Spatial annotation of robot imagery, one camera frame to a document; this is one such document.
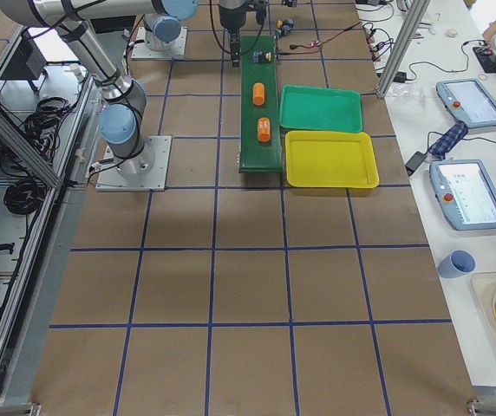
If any teach pendant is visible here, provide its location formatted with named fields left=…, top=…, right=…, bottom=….
left=435, top=78, right=496, bottom=128
left=428, top=159, right=496, bottom=231

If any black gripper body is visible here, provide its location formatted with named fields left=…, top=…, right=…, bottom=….
left=218, top=0, right=247, bottom=32

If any black power adapter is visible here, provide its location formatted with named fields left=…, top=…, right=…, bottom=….
left=405, top=151, right=427, bottom=177

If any plain orange cylinder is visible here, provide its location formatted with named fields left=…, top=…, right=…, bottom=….
left=252, top=82, right=266, bottom=107

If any blue cup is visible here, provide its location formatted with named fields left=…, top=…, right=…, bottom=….
left=437, top=250, right=476, bottom=279

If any red black wire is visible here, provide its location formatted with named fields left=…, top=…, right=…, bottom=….
left=289, top=22, right=366, bottom=51

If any teach pendant far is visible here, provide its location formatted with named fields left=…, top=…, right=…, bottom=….
left=435, top=78, right=496, bottom=128

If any orange cylinder labelled 4680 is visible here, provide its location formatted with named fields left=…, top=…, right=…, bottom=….
left=257, top=117, right=271, bottom=143

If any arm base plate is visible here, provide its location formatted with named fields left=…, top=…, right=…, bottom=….
left=131, top=27, right=188, bottom=61
left=95, top=135, right=172, bottom=192

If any teach pendant near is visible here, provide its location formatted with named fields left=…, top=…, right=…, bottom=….
left=428, top=159, right=496, bottom=231

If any black cable bundle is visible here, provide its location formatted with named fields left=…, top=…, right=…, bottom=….
left=3, top=178, right=43, bottom=217

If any aluminium frame post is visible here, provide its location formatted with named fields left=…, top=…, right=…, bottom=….
left=375, top=0, right=430, bottom=98

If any blue checkered cloth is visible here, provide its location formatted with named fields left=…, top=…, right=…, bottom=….
left=427, top=120, right=468, bottom=160

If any yellow tray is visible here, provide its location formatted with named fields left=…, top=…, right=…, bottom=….
left=284, top=131, right=380, bottom=189

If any green conveyor belt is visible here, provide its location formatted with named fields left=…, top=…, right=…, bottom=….
left=238, top=35, right=283, bottom=173

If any green tray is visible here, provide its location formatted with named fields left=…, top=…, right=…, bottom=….
left=279, top=85, right=363, bottom=133

